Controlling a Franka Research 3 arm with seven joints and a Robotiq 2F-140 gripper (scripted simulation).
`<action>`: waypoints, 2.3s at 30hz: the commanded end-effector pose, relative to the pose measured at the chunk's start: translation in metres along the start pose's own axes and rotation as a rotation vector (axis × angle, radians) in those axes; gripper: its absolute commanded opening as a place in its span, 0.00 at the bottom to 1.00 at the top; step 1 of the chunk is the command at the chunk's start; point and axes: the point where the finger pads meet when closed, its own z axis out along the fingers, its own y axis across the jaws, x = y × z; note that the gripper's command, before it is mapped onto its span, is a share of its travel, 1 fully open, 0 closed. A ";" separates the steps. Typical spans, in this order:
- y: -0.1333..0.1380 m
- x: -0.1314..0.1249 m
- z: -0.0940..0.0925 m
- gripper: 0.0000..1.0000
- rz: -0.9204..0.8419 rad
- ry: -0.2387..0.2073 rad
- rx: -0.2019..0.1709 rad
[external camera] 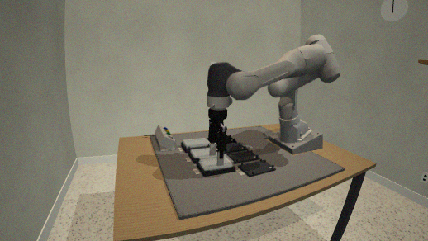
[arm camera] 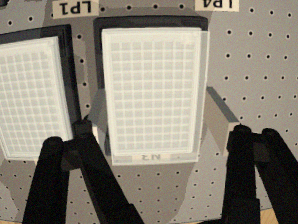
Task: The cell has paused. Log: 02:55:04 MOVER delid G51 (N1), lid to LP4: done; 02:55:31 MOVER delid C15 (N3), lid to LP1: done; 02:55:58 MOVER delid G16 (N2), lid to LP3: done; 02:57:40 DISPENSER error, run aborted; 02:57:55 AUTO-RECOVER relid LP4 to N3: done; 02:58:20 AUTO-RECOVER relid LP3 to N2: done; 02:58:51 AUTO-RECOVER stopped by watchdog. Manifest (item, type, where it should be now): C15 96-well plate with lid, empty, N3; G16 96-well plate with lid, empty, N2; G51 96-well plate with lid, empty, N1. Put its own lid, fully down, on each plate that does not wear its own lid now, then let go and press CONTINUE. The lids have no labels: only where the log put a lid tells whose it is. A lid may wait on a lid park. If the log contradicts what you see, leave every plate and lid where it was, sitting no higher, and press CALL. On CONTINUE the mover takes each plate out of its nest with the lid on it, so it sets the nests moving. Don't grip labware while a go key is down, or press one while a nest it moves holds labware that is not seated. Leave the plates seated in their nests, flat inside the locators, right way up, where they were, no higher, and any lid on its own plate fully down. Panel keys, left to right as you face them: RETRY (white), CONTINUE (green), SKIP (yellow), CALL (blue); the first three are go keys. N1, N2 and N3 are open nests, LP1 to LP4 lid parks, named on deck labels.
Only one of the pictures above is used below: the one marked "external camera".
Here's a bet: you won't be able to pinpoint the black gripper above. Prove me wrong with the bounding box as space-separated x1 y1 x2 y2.
208 108 227 166

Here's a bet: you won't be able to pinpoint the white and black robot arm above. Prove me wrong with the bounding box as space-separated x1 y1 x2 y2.
207 35 340 143

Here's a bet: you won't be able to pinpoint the grey button panel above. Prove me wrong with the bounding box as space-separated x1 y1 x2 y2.
154 125 176 152

